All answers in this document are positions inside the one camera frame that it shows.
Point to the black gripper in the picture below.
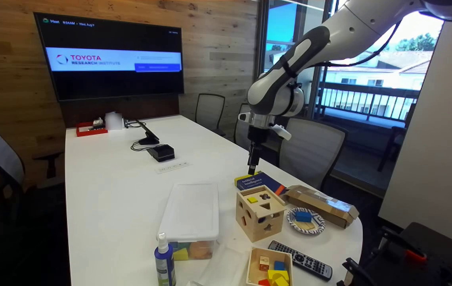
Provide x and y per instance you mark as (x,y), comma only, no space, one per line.
(255,139)

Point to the yellow wooden block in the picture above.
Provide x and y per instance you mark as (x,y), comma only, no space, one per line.
(279,277)
(252,201)

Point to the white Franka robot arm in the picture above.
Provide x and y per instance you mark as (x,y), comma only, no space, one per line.
(352,26)

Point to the wooden shape sorter toy box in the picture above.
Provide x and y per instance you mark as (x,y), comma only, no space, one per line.
(258,220)

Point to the blue wooden block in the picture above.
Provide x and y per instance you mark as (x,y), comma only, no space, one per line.
(302,217)
(280,264)

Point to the brown cardboard box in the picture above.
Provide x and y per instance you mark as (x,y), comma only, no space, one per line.
(325,204)

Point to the small black box device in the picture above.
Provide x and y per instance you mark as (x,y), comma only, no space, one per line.
(160,153)

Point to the small tan wooden block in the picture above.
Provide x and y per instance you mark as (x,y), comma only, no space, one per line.
(263,263)

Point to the red wooden block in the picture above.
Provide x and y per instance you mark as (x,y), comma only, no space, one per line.
(263,283)

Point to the blue and orange book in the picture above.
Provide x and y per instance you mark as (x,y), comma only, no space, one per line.
(258,182)

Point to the small open wooden tray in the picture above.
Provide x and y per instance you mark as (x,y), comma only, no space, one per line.
(250,264)

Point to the black remote control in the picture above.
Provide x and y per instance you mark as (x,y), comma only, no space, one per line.
(301,261)

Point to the balcony railing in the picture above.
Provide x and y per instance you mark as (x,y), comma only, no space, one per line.
(367,101)

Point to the blue spray bottle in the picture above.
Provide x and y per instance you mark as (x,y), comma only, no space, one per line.
(163,264)

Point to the red flat object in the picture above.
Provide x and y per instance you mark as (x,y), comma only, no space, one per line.
(90,129)

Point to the black robot mounting stand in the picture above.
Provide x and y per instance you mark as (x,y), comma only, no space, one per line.
(440,264)

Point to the wall mounted TV screen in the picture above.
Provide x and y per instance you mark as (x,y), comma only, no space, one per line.
(107,56)

